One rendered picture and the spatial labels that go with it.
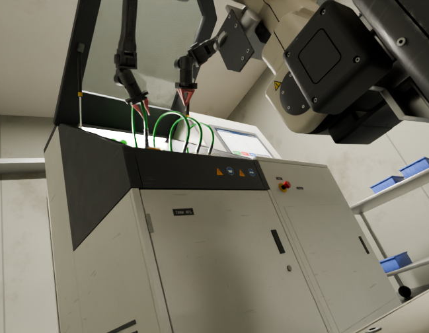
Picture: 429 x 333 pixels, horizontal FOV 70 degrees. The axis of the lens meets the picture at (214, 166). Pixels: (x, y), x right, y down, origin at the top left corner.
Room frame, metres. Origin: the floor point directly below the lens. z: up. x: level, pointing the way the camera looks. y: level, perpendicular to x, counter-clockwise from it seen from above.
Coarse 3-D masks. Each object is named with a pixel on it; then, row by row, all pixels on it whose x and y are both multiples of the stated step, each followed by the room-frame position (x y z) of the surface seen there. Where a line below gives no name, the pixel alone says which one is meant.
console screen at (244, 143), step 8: (216, 128) 1.73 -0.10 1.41; (224, 128) 1.79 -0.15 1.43; (216, 136) 1.68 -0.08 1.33; (224, 136) 1.73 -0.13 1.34; (232, 136) 1.80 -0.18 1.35; (240, 136) 1.86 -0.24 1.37; (248, 136) 1.94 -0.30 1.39; (256, 136) 2.02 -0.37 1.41; (224, 144) 1.68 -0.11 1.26; (232, 144) 1.74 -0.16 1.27; (240, 144) 1.80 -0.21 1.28; (248, 144) 1.87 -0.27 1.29; (256, 144) 1.95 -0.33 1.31; (232, 152) 1.69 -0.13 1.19; (240, 152) 1.74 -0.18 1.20; (248, 152) 1.81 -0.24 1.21; (256, 152) 1.88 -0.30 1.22; (264, 152) 1.95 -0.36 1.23
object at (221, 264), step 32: (160, 192) 0.93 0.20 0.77; (192, 192) 1.03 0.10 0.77; (224, 192) 1.15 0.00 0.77; (256, 192) 1.30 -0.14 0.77; (160, 224) 0.91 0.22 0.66; (192, 224) 1.00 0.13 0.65; (224, 224) 1.11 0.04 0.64; (256, 224) 1.24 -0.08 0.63; (160, 256) 0.89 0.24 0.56; (192, 256) 0.98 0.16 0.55; (224, 256) 1.07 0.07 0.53; (256, 256) 1.19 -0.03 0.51; (288, 256) 1.32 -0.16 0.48; (192, 288) 0.95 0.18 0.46; (224, 288) 1.04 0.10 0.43; (256, 288) 1.14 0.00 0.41; (288, 288) 1.26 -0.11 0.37; (192, 320) 0.93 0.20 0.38; (224, 320) 1.01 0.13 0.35; (256, 320) 1.10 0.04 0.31; (288, 320) 1.21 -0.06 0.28; (320, 320) 1.34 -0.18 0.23
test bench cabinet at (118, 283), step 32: (128, 192) 0.88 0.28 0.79; (128, 224) 0.90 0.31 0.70; (96, 256) 1.10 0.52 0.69; (128, 256) 0.93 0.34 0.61; (96, 288) 1.12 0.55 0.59; (128, 288) 0.96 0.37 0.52; (160, 288) 0.87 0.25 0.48; (96, 320) 1.15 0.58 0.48; (128, 320) 0.98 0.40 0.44; (160, 320) 0.86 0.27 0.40
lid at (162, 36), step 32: (96, 0) 0.91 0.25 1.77; (160, 0) 1.07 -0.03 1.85; (192, 0) 1.16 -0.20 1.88; (96, 32) 1.02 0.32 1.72; (160, 32) 1.19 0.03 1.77; (192, 32) 1.30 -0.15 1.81; (96, 64) 1.13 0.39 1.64; (160, 64) 1.33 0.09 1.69; (64, 96) 1.15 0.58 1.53; (96, 96) 1.24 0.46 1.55; (128, 96) 1.36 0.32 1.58; (160, 96) 1.48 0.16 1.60; (128, 128) 1.50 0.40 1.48; (160, 128) 1.63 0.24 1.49
